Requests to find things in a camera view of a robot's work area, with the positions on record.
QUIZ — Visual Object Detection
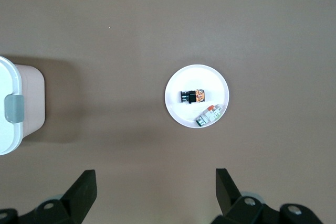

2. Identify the orange push button switch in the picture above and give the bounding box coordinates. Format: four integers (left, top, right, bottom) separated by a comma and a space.
180, 89, 205, 104

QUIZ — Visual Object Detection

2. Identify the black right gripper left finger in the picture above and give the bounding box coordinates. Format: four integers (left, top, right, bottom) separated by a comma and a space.
0, 170, 98, 224

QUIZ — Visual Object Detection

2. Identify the white lidded plastic box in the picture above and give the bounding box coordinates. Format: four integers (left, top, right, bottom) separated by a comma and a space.
0, 55, 46, 156

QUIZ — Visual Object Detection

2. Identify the pink round plate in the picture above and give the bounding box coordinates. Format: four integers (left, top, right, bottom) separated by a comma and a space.
164, 64, 230, 128

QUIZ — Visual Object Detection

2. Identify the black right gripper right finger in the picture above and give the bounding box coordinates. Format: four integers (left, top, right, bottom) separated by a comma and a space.
209, 168, 326, 224

